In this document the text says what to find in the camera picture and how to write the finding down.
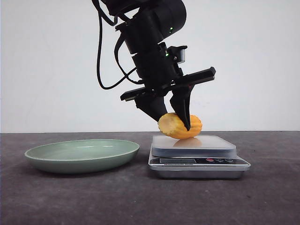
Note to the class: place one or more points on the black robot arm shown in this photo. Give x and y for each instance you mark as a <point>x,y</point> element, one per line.
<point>143,26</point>

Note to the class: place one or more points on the green shallow plate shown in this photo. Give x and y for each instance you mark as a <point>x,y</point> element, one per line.
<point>82,156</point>

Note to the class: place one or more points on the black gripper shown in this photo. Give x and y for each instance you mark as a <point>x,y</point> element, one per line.
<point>160,74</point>

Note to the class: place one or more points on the silver digital kitchen scale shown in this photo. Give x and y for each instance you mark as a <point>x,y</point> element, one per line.
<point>200,157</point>

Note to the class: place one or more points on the yellow corn cob piece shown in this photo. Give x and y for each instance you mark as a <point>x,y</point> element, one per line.
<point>171,125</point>

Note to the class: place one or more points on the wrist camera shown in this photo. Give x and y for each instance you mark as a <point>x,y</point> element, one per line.
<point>178,53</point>

